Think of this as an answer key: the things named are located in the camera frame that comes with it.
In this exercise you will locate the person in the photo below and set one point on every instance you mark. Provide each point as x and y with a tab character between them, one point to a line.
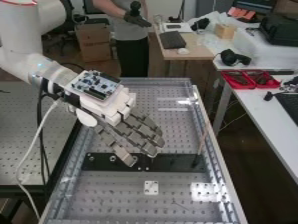
130	50

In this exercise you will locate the black plate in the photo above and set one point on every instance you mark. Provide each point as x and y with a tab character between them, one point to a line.
173	163

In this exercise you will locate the white desk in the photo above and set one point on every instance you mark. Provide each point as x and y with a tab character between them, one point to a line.
266	56
260	110

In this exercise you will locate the black headphones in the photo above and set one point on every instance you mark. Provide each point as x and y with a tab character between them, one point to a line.
232	57

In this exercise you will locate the black case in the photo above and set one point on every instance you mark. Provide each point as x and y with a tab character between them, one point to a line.
280	30

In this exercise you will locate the small wooden box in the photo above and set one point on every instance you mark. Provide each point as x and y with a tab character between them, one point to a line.
224	31

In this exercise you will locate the black keyboard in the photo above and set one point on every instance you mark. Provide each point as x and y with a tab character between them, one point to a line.
290	105
171	39

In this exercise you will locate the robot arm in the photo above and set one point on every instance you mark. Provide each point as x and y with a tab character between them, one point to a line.
21	40

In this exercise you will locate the red tray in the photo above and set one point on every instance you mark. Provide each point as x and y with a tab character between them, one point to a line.
238	80
264	78

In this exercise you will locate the clear box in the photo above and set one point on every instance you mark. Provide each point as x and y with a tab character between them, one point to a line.
212	160

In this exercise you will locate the black chair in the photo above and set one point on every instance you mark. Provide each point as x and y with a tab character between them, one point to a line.
61	20

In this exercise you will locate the small white block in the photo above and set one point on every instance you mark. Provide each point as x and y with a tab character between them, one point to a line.
150	187

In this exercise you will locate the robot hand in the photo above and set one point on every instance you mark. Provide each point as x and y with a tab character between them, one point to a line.
110	100

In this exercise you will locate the wooden desk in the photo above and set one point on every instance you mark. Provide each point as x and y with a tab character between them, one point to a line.
194	50

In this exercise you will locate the cardboard box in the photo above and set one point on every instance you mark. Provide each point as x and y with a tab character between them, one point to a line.
93	41

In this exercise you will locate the white mouse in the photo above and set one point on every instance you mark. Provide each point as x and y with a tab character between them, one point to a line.
182	51

